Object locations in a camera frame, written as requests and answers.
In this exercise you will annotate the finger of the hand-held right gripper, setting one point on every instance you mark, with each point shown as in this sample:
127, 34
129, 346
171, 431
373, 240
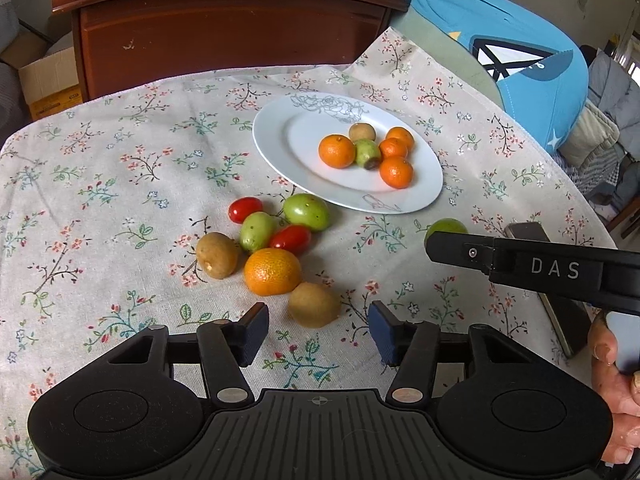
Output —
455, 250

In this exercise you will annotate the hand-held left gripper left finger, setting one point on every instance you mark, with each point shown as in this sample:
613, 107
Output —
259, 332

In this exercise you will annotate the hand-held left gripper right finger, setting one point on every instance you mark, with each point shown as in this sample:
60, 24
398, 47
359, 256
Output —
380, 330

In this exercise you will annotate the green jujube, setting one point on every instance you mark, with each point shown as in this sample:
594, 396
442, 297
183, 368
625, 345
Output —
368, 153
446, 225
257, 230
306, 211

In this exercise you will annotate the brown kiwi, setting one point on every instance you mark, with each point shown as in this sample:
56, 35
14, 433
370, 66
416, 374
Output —
217, 255
362, 132
313, 303

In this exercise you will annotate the orange tangerine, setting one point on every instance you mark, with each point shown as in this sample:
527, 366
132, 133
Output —
396, 171
337, 150
272, 271
393, 148
401, 135

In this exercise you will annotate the red cherry tomato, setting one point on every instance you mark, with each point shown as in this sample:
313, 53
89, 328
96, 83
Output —
290, 238
245, 209

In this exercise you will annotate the white plate with rose drawing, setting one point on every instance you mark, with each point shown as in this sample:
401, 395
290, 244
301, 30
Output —
295, 140

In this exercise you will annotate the person's right hand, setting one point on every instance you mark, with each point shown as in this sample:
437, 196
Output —
620, 400

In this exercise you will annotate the black smartphone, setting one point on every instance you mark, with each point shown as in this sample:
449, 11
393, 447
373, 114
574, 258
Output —
570, 325

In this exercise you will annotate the blue houndstooth blanket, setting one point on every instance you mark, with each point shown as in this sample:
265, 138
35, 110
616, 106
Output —
575, 175

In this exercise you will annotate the cream pillow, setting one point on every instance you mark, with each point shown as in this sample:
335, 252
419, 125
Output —
590, 135

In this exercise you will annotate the floral tablecloth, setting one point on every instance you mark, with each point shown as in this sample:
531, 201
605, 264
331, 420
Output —
125, 200

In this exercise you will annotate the olive green seat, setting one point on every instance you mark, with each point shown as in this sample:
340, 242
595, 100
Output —
440, 60

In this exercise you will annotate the blue printed cushion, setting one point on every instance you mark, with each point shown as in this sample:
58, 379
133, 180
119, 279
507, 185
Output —
475, 15

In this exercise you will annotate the brown wooden cabinet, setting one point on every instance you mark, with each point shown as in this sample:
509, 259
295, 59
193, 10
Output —
225, 35

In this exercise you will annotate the brown cardboard box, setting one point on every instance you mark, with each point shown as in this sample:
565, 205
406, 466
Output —
50, 85

